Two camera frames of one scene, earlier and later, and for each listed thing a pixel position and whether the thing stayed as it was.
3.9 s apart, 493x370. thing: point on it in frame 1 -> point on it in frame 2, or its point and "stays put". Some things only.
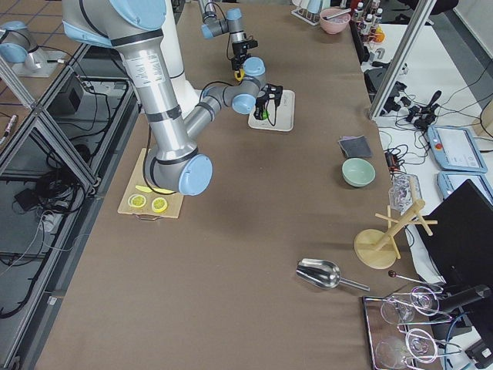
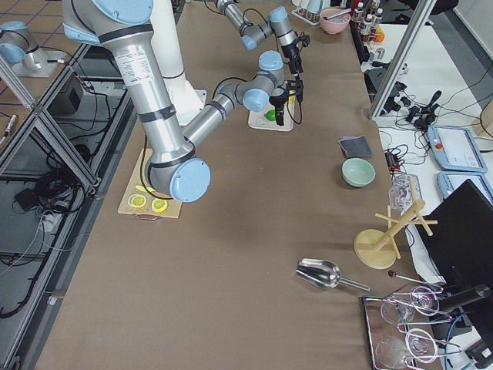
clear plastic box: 404,190 stays put
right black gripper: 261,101 -> 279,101
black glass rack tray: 402,328 stays put
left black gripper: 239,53 -> 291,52
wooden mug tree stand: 378,248 stays put
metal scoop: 323,274 stays put
